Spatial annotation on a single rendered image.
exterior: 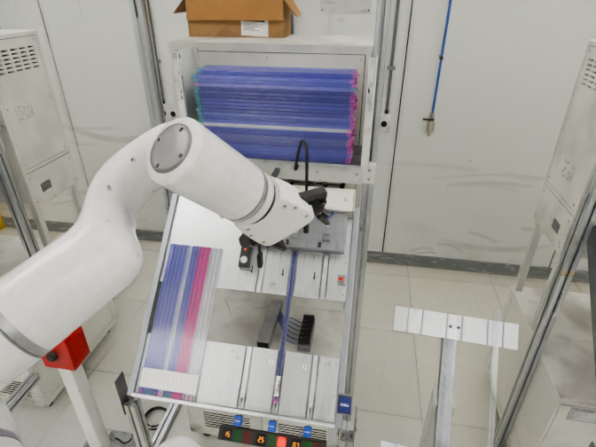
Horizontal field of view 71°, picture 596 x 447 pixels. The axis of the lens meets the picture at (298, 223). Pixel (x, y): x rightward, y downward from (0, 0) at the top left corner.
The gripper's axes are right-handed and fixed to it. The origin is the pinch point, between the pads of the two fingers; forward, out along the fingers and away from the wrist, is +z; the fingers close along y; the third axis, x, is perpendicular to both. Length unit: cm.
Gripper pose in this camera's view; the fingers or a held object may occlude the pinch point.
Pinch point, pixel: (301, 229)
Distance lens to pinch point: 72.5
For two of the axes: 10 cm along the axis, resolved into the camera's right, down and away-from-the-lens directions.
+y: 8.2, -5.0, -2.9
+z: 4.7, 3.0, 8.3
